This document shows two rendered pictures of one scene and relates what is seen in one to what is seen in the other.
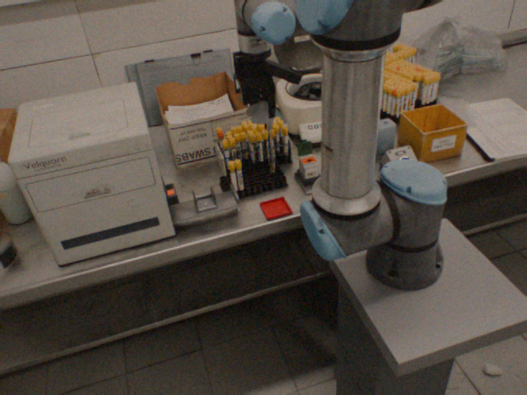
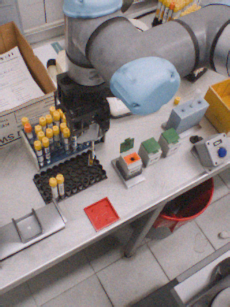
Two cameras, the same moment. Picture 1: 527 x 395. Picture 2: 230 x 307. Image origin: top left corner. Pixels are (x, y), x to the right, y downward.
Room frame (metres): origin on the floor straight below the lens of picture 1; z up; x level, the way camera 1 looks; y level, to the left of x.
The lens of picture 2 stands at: (0.69, 0.09, 1.65)
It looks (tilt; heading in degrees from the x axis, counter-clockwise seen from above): 60 degrees down; 334
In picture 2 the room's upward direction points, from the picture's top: 11 degrees clockwise
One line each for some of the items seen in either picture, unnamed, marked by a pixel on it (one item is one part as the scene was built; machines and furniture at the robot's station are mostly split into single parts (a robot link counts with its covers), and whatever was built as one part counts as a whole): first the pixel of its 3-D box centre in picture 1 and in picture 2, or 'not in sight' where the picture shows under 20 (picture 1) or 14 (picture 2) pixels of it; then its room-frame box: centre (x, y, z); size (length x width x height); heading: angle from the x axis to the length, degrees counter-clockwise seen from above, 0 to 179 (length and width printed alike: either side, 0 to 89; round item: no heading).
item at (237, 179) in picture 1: (251, 168); (70, 168); (1.06, 0.02, 0.93); 0.17 x 0.09 x 0.11; 105
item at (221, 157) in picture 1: (254, 152); (64, 136); (1.17, 0.01, 0.91); 0.20 x 0.10 x 0.07; 104
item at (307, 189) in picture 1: (309, 178); (128, 168); (1.04, -0.13, 0.89); 0.09 x 0.05 x 0.04; 13
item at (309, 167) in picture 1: (308, 169); (129, 164); (1.04, -0.13, 0.92); 0.05 x 0.04 x 0.06; 13
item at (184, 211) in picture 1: (197, 205); (19, 231); (0.94, 0.17, 0.92); 0.21 x 0.07 x 0.05; 104
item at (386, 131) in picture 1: (375, 141); (185, 117); (1.14, -0.33, 0.92); 0.10 x 0.07 x 0.10; 106
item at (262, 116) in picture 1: (262, 118); (88, 135); (1.05, -0.02, 1.09); 0.06 x 0.03 x 0.09; 105
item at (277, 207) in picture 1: (275, 207); (101, 214); (0.94, -0.03, 0.88); 0.07 x 0.07 x 0.01; 14
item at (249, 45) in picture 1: (254, 41); (90, 63); (1.06, -0.02, 1.27); 0.08 x 0.08 x 0.05
